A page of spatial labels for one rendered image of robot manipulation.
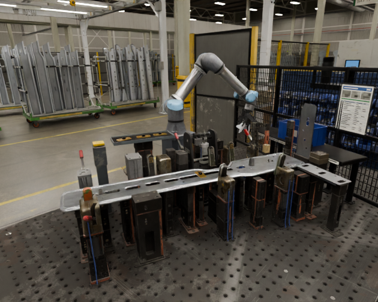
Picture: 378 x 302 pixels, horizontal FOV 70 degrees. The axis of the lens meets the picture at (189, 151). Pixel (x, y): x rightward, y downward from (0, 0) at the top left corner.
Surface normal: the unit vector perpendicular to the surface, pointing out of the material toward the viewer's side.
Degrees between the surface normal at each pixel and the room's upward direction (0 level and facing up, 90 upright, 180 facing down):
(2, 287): 0
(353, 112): 90
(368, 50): 90
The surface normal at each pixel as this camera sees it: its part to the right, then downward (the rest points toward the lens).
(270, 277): -0.01, -0.95
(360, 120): -0.92, 0.14
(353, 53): -0.73, 0.22
